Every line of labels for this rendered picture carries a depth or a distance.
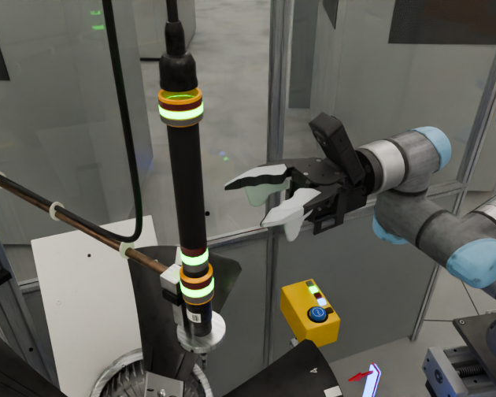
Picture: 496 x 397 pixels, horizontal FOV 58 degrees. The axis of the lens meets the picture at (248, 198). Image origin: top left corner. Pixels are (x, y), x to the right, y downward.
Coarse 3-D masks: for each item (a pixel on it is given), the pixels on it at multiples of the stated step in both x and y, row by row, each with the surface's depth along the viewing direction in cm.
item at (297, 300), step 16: (288, 288) 124; (304, 288) 124; (288, 304) 121; (304, 304) 119; (288, 320) 124; (304, 320) 115; (336, 320) 115; (304, 336) 114; (320, 336) 116; (336, 336) 118
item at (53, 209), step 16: (176, 0) 39; (112, 16) 44; (176, 16) 40; (112, 32) 45; (112, 48) 46; (112, 64) 47; (128, 128) 51; (128, 144) 52; (128, 160) 54; (0, 176) 80; (32, 192) 76; (64, 208) 74; (128, 240) 63
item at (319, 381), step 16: (288, 352) 91; (304, 352) 91; (320, 352) 91; (272, 368) 89; (288, 368) 88; (304, 368) 88; (320, 368) 88; (256, 384) 86; (272, 384) 86; (288, 384) 86; (304, 384) 86; (320, 384) 86; (336, 384) 87
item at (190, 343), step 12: (168, 276) 61; (168, 288) 61; (180, 288) 61; (168, 300) 62; (180, 300) 61; (180, 312) 62; (180, 324) 64; (216, 324) 65; (180, 336) 63; (192, 336) 63; (204, 336) 63; (216, 336) 63; (192, 348) 62; (204, 348) 61
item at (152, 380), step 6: (150, 378) 81; (156, 378) 80; (162, 378) 79; (168, 378) 78; (150, 384) 81; (156, 384) 80; (162, 384) 79; (168, 384) 78; (174, 384) 78; (180, 384) 77; (156, 390) 80; (168, 390) 78; (174, 390) 77; (180, 390) 76; (144, 396) 81; (150, 396) 80; (156, 396) 79; (168, 396) 78; (180, 396) 76
